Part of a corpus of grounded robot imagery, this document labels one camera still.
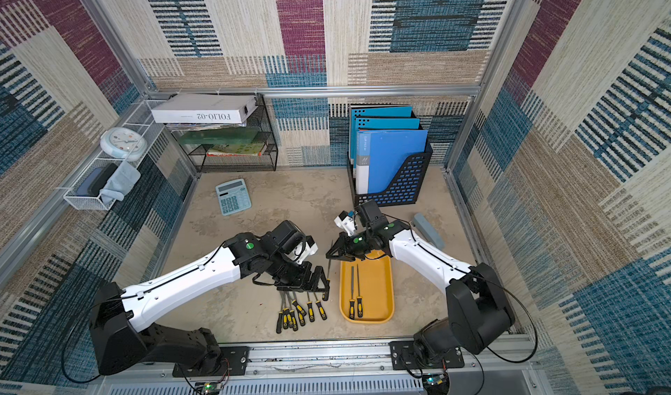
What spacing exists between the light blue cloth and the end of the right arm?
1.87 feet

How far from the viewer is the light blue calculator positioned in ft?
3.53

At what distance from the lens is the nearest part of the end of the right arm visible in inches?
24.4

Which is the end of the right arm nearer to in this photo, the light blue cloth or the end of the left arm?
the end of the left arm

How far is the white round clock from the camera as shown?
2.40 ft

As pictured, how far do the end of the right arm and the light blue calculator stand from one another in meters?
0.48

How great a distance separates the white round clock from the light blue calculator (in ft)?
1.16
